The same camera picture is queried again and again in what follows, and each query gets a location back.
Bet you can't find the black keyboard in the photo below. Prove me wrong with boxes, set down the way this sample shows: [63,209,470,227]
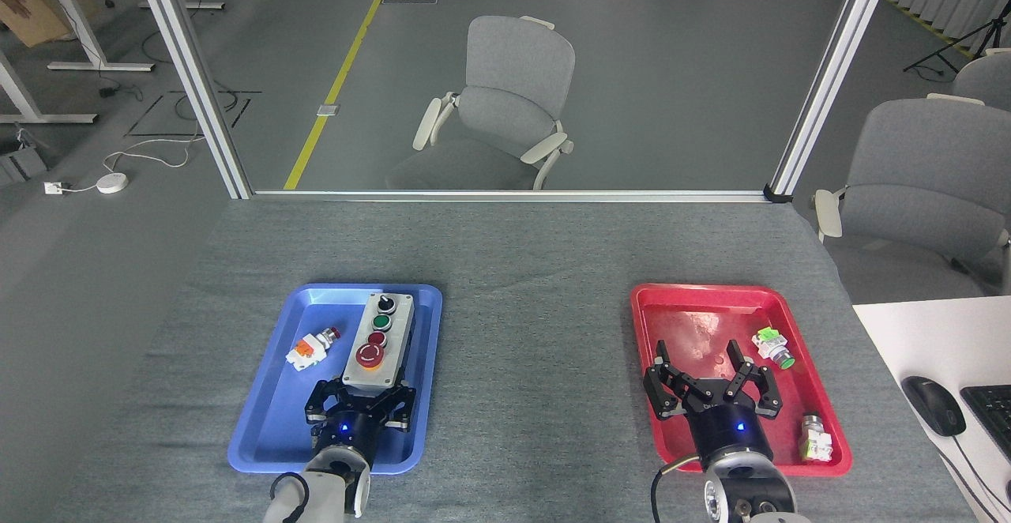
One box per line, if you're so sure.
[960,385,1011,461]

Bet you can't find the silver aluminium rail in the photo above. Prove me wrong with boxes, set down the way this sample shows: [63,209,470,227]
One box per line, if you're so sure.
[251,190,771,204]

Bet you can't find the silver aluminium post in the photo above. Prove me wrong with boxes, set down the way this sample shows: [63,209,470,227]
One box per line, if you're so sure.
[765,0,901,204]
[129,0,254,200]

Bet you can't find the black mouse cable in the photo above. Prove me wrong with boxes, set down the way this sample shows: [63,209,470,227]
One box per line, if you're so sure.
[940,432,1011,523]

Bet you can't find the grey control box with buttons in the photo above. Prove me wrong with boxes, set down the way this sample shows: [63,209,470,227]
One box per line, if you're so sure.
[341,292,415,394]

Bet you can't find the black tripod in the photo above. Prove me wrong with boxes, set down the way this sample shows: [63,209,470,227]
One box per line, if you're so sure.
[903,9,1011,77]

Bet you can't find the grey office chair white armrests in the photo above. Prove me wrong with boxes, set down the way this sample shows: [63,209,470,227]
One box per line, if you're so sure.
[814,98,1011,303]
[926,49,1011,111]
[385,16,576,192]

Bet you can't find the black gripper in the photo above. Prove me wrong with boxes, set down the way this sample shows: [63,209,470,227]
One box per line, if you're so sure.
[306,378,417,462]
[643,340,784,470]

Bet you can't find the grey floor box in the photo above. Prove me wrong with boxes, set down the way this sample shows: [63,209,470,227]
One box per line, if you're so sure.
[0,144,48,188]

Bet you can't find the red push button orange switch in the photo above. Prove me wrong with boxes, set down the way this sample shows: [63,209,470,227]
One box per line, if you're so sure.
[286,327,342,372]

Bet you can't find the white floor cable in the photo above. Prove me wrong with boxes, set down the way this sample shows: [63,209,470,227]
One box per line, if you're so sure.
[62,137,208,192]

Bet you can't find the red plastic tray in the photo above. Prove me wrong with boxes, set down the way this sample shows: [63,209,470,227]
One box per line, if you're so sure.
[630,284,854,478]

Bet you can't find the brown cardboard box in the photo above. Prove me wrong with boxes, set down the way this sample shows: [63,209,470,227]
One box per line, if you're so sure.
[0,0,73,48]

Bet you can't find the blue plastic tray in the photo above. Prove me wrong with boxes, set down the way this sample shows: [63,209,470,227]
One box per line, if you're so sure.
[227,284,443,476]

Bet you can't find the silver button green white switch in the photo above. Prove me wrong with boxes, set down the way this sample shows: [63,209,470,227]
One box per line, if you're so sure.
[798,412,835,463]

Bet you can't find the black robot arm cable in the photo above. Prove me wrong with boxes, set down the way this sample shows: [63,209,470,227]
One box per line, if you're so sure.
[649,456,704,523]

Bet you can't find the white desk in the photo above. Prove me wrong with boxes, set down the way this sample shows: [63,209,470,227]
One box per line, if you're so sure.
[851,295,1011,523]

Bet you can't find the black computer mouse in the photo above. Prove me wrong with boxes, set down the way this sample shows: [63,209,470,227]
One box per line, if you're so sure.
[900,375,967,438]

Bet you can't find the white desk leg frame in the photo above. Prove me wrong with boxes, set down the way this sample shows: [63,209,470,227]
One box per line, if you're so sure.
[32,0,156,73]
[0,53,100,126]

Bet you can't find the green push button switch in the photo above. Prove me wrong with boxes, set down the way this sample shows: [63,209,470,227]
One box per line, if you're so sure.
[750,327,796,371]

